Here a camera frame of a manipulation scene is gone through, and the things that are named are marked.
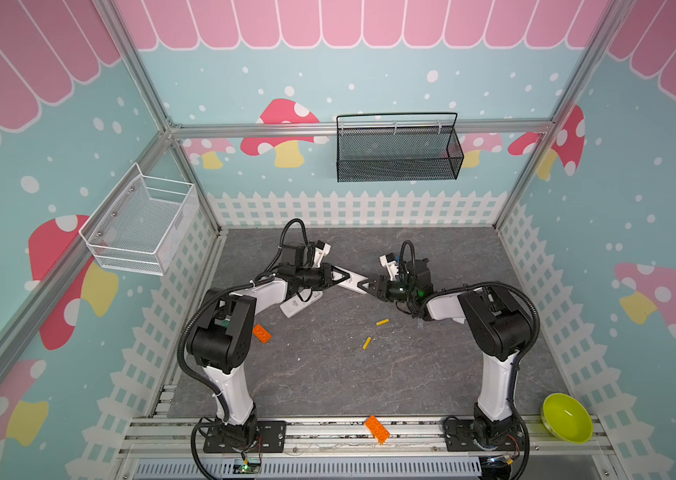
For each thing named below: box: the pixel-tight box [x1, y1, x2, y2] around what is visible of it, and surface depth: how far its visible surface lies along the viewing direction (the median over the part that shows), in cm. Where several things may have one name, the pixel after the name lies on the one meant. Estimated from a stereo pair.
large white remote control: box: [279, 288, 324, 319], surface depth 99 cm
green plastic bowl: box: [541, 393, 593, 444], surface depth 77 cm
